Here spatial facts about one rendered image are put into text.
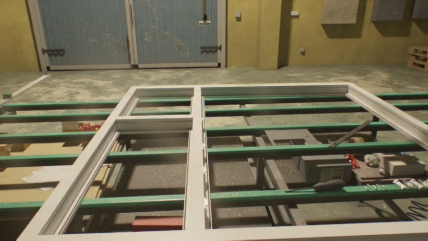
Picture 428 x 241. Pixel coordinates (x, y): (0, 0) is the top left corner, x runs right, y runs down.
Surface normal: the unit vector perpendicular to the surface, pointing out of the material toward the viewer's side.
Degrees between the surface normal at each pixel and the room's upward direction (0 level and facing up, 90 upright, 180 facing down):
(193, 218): 0
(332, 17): 90
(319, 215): 0
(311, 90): 90
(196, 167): 0
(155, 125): 90
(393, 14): 90
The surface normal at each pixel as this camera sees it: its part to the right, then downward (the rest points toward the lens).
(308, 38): 0.07, 0.36
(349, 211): 0.00, -0.93
